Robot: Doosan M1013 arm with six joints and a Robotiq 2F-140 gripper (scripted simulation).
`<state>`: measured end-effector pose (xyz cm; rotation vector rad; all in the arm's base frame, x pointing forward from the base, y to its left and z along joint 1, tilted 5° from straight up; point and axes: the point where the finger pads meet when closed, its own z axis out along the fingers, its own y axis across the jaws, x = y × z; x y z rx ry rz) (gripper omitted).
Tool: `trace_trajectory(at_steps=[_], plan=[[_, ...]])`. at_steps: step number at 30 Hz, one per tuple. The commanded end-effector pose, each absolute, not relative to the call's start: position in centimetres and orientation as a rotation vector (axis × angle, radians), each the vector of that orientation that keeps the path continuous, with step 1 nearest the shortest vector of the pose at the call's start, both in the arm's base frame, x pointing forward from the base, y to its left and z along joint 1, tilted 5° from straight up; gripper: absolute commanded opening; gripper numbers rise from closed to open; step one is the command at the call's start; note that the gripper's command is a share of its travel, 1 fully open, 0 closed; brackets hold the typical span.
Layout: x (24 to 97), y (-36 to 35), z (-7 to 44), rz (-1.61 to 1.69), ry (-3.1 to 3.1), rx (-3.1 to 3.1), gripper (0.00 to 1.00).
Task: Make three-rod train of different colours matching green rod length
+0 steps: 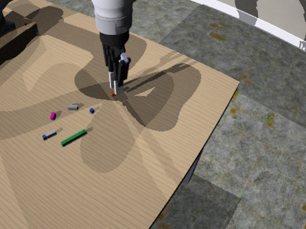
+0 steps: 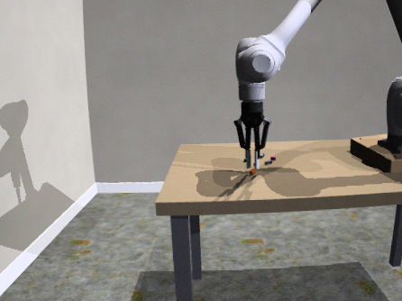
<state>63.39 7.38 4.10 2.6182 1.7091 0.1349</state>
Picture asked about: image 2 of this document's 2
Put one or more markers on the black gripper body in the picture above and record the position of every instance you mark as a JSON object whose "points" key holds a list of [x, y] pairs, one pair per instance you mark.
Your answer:
{"points": [[251, 111]]}

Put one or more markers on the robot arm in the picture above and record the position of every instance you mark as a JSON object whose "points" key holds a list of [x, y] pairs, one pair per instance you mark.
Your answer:
{"points": [[259, 62]]}

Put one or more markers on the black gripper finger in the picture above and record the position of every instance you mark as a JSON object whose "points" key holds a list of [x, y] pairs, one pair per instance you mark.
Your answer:
{"points": [[259, 145], [246, 144]]}

